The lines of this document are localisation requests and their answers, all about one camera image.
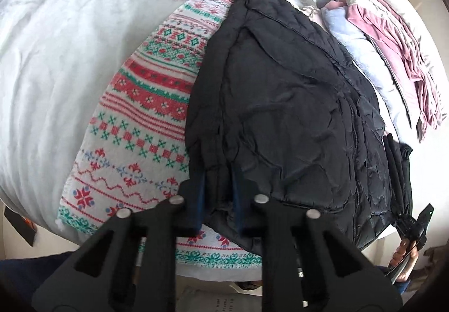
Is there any olive green cloth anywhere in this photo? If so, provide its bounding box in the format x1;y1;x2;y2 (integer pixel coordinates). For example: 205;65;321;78
423;245;449;265

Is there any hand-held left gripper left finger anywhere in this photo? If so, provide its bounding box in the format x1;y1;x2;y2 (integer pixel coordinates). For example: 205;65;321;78
33;172;207;312

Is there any mauve garment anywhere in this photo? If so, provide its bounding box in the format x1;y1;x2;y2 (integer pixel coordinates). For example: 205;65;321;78
316;0;347;12

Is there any white duvet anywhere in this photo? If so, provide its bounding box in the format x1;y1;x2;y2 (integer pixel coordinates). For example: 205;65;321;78
0;0;225;240

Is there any light blue garment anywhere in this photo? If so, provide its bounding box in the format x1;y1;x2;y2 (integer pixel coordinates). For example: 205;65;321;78
321;7;411;144

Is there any white printed bag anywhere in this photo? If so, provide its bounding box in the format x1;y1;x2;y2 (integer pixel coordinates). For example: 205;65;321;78
175;283;264;312

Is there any red green patterned blanket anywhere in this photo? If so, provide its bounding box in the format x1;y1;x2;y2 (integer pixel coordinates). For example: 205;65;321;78
56;0;264;269

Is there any pink velvet garment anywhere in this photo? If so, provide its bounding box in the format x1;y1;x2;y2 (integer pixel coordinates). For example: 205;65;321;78
330;0;443;131

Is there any person's right hand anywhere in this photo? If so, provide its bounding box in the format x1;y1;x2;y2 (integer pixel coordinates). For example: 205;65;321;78
389;238;421;283

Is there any black puffer jacket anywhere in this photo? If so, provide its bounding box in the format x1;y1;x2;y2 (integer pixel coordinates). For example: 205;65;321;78
184;0;414;253

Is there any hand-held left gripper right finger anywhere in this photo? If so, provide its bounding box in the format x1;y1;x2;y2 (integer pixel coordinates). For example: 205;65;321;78
230;169;405;312

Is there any black and orange box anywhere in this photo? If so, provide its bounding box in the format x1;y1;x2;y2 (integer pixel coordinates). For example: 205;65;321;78
3;207;38;247

